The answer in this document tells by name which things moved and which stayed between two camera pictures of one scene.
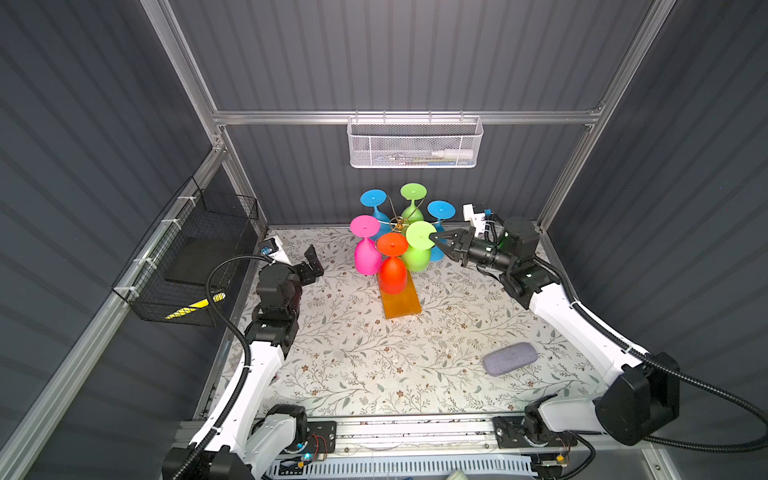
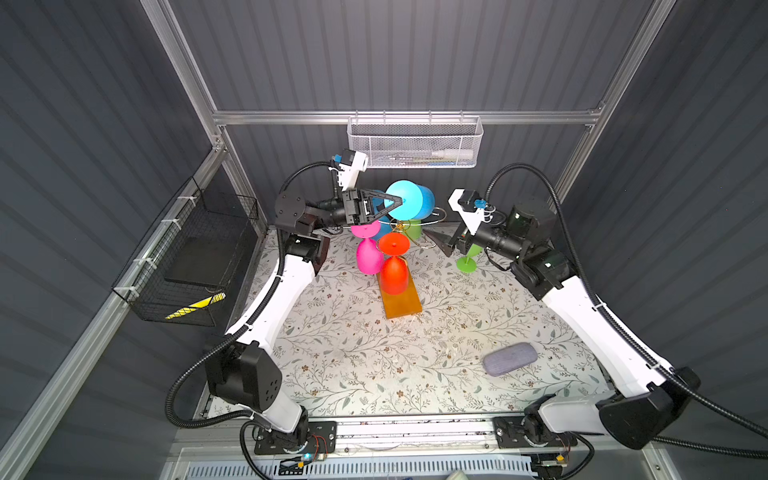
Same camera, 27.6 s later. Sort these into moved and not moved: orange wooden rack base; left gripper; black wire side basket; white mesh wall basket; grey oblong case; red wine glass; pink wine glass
Moved: left gripper
Not moved: red wine glass; grey oblong case; black wire side basket; white mesh wall basket; orange wooden rack base; pink wine glass
